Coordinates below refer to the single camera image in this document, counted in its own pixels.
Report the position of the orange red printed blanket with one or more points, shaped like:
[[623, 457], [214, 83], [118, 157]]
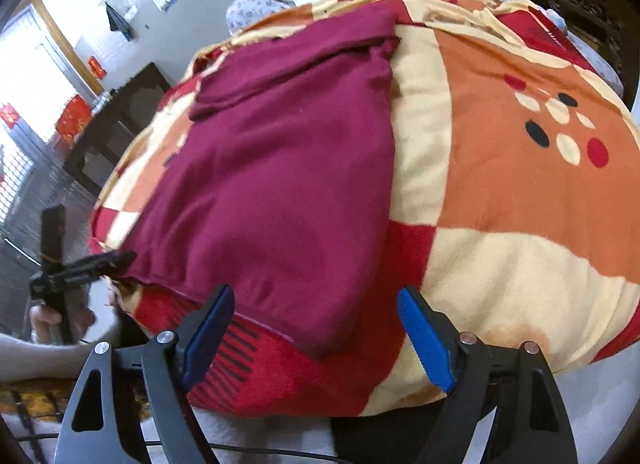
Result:
[[500, 194]]

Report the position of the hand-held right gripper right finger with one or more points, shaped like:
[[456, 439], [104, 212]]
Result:
[[425, 334]]

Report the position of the person's left forearm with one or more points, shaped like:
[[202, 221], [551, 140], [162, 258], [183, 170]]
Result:
[[40, 356]]

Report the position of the dark wooden table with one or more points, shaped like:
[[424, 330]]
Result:
[[125, 109]]

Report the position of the black cloth on wall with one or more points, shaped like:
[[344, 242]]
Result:
[[120, 22]]

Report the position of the red wall decoration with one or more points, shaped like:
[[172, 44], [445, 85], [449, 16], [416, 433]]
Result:
[[97, 67]]

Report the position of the yellow patterned cloth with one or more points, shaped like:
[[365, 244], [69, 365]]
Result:
[[45, 401]]

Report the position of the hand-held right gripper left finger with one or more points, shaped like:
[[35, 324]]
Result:
[[207, 339]]

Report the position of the person's left hand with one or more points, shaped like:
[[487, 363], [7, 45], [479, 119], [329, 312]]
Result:
[[45, 321]]

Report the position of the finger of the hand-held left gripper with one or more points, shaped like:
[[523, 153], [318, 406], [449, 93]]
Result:
[[100, 266]]

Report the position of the red box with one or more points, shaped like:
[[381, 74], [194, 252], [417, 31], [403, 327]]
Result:
[[74, 119]]

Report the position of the maroon sweater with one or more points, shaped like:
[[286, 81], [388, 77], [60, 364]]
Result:
[[275, 184]]

